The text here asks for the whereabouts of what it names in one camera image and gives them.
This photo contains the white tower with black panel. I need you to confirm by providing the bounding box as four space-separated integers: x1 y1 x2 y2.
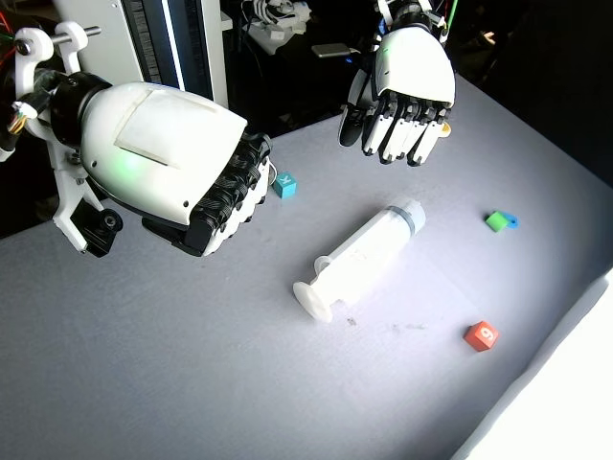
51 0 230 109

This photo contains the white backdrop board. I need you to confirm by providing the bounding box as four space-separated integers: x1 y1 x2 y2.
449 267 613 460

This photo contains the white clutter pile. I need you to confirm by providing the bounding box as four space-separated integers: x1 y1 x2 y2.
241 0 310 49

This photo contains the grey table cloth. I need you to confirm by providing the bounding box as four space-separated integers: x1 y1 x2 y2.
0 71 613 460

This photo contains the red number 9 cube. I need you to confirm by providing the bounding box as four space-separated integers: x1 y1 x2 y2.
463 320 500 354

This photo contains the large clear plastic syringe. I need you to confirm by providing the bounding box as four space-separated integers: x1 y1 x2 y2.
292 196 427 323

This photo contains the silver flat device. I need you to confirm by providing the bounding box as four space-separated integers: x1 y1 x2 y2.
310 42 355 59

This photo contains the blue letter K cube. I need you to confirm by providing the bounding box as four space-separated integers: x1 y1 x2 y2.
271 172 298 200

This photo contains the small green block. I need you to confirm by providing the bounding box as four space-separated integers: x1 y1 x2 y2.
484 210 509 234

